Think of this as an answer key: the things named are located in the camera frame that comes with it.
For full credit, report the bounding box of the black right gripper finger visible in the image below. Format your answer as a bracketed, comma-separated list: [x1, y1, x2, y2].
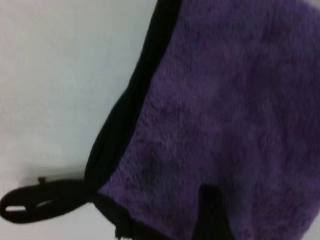
[194, 184, 237, 240]

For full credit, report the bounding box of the purple cloth with black trim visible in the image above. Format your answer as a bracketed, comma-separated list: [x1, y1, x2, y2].
[0, 0, 320, 240]

